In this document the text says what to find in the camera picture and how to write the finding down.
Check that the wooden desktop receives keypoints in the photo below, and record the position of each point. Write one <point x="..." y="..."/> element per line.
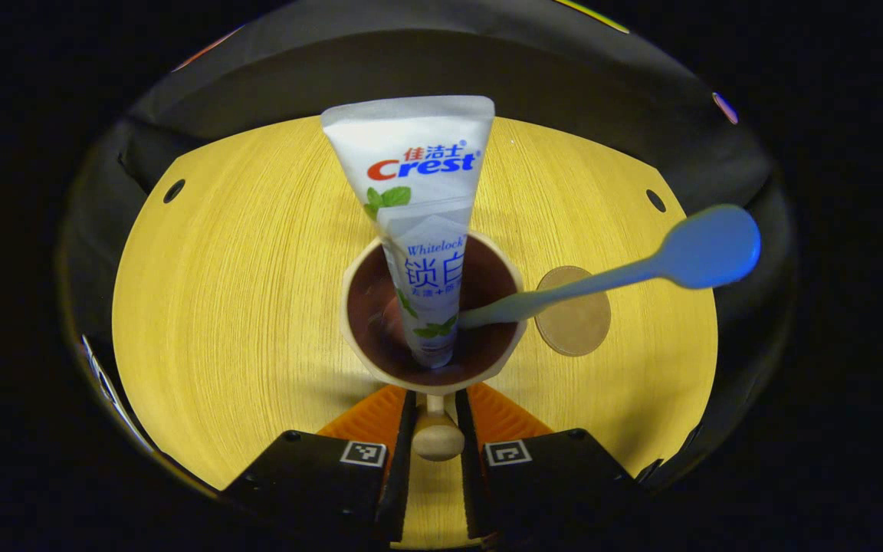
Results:
<point x="242" y="307"/>

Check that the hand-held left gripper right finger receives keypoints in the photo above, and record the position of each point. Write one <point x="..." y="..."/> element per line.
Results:
<point x="564" y="479"/>

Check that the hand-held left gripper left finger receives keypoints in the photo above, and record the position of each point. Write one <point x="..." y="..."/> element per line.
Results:
<point x="311" y="479"/>

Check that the beige cup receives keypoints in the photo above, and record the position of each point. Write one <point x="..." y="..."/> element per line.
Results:
<point x="369" y="307"/>

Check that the round brown coaster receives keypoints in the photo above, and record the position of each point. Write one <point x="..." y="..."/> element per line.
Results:
<point x="576" y="322"/>

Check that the pale blue toothbrush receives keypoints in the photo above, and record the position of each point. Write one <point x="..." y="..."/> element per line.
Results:
<point x="710" y="249"/>

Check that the white toothpaste tube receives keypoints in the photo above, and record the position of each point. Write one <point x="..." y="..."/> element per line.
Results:
<point x="411" y="138"/>

